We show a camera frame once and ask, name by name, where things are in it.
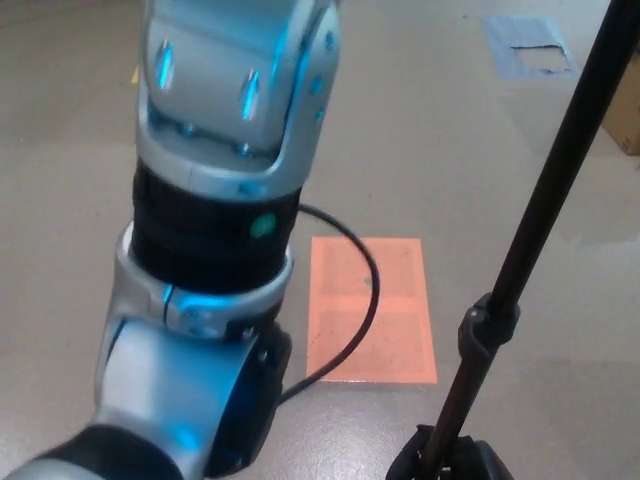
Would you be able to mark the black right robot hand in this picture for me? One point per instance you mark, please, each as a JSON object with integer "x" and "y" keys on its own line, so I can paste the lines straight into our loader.
{"x": 492, "y": 462}

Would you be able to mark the black telescopic phone stand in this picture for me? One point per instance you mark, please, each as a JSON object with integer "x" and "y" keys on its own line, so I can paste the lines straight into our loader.
{"x": 550, "y": 185}

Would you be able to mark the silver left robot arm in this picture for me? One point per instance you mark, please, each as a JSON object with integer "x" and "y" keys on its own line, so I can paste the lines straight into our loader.
{"x": 225, "y": 100}

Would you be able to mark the orange paper floor sheet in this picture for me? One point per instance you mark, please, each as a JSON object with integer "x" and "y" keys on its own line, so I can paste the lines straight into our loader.
{"x": 400, "y": 340}

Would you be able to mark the torn blue paper floor sheet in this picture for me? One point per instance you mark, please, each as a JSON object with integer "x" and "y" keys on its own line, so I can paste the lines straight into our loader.
{"x": 500, "y": 45}

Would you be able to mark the small green round sticker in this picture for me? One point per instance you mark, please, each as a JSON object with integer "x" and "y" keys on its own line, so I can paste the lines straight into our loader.
{"x": 367, "y": 283}

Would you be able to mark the brown cardboard box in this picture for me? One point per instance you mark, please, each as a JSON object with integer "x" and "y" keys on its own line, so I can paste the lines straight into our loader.
{"x": 625, "y": 120}

